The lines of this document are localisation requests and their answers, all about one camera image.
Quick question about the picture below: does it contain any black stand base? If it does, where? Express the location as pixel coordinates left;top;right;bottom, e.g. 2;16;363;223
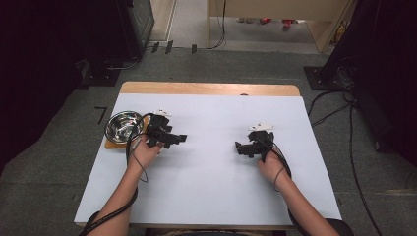
79;58;123;89
303;65;349;91

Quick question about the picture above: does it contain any person's right hand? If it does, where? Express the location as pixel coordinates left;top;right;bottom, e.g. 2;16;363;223
257;146;292;185

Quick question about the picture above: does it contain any thin black cord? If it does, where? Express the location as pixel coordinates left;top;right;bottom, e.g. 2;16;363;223
272;166;285;193
131;144;149;184

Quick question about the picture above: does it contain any thick black braided cable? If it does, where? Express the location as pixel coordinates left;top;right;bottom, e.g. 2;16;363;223
255;137;304;236
78;112;155;236

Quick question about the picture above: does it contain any person's left hand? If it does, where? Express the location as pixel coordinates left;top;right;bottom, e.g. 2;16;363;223
127;135;164;174

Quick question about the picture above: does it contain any stainless steel bowl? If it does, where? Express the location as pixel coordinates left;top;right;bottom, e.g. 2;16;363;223
104;110;146;145

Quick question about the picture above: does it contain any dark cabinet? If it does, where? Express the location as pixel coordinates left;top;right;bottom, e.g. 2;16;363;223
126;0;156;61

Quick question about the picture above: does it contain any black hanging cable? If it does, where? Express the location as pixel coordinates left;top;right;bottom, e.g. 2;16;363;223
209;0;228;51

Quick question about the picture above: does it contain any long black floor cable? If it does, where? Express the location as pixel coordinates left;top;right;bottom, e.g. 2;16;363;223
348;103;384;236

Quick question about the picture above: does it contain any white table cover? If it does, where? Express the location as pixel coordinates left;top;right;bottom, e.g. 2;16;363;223
73;92;343;227

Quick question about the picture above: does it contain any square wooden trivet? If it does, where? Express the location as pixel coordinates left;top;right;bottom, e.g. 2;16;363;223
104;115;149;150

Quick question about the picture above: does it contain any black curtain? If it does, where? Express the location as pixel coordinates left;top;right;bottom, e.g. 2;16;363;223
323;0;417;166
0;0;134;175

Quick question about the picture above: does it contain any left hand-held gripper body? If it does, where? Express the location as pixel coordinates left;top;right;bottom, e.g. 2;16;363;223
145;109;174;149

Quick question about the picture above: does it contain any wooden table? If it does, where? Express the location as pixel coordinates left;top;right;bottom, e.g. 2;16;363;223
74;81;343;231

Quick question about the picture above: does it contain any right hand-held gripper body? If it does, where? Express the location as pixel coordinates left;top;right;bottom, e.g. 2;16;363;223
247;122;276;163

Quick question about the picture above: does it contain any light wooden furniture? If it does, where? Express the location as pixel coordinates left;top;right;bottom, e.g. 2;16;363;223
206;0;358;54

